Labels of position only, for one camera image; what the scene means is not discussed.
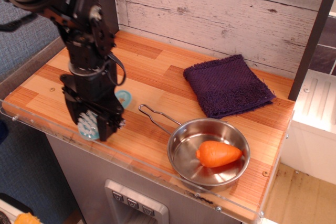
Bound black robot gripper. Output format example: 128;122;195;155
60;70;123;142

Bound teal brush white bristles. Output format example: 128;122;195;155
77;90;132;141

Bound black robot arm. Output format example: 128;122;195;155
3;0;124;141

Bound stainless steel pan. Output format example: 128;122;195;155
152;118;250;191

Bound clear acrylic front guard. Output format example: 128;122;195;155
2;95;294;223

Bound grey cabinet with dispenser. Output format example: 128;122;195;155
47;135;240;223

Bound orange and black object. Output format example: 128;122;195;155
1;193;41;223

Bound orange plastic carrot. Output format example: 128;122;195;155
195;141;243;168

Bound purple folded towel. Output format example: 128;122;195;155
183;55;276;119

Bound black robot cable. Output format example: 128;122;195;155
104;52;127;87

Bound grey left side rail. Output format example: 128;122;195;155
1;38;65;100

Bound dark grey right post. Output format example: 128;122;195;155
288;0;334;101

